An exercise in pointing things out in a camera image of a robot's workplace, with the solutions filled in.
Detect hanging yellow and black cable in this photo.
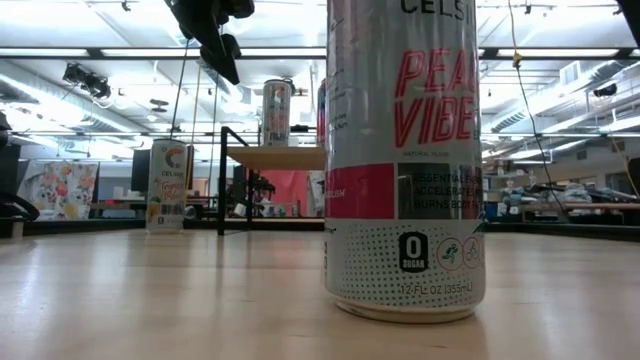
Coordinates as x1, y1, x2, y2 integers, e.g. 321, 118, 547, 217
507, 0, 571, 221

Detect floral cloth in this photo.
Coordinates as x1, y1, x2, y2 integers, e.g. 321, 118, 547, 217
16, 160, 100, 222

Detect black monitor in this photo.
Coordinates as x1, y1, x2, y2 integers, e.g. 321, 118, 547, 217
130, 144, 195, 194

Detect silver Celsius can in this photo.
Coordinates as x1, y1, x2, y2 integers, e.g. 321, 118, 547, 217
261, 78, 294, 148

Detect Celsius Tropical Vibe can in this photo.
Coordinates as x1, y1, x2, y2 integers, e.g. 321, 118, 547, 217
145, 138, 190, 235

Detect wooden shelf black metal legs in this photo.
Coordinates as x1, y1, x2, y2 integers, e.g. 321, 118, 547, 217
217, 125, 327, 237

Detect black ceiling camera cluster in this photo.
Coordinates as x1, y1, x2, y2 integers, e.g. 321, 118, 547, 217
62, 63, 113, 101

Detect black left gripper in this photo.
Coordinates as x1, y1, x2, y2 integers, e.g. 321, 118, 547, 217
164, 0, 255, 85

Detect cluttered wooden workbench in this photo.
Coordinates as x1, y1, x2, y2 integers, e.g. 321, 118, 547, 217
499, 182, 640, 226

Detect red Fanta can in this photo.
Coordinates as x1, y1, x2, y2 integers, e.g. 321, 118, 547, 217
316, 78, 329, 148

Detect black overhead frame beam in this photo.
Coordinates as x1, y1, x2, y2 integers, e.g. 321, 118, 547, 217
0, 46, 640, 62

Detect Celsius Peach Vibe can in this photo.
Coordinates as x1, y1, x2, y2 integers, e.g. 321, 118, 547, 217
323, 0, 487, 325

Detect red cloth panel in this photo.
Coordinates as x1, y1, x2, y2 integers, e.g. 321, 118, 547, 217
258, 169, 310, 218

